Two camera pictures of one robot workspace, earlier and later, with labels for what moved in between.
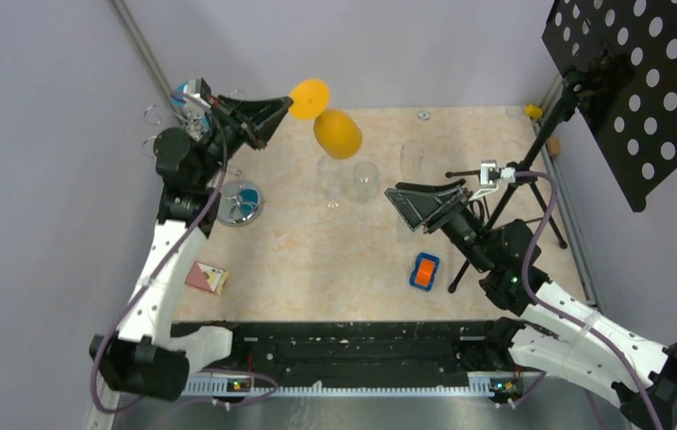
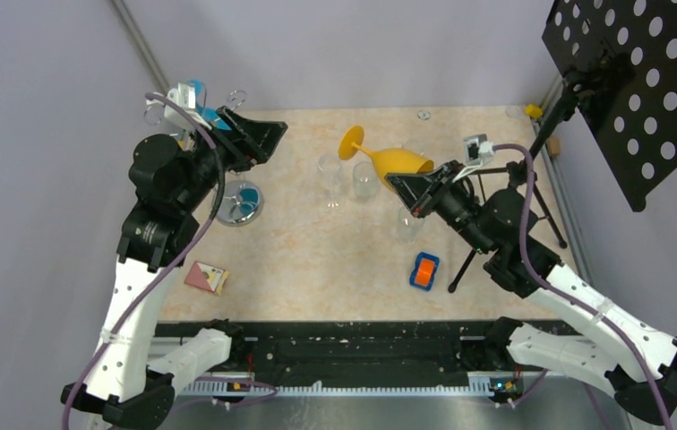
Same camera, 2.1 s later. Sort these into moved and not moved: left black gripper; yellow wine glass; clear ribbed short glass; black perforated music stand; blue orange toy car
Moved: yellow wine glass; left black gripper
Not moved: clear ribbed short glass; black perforated music stand; blue orange toy car
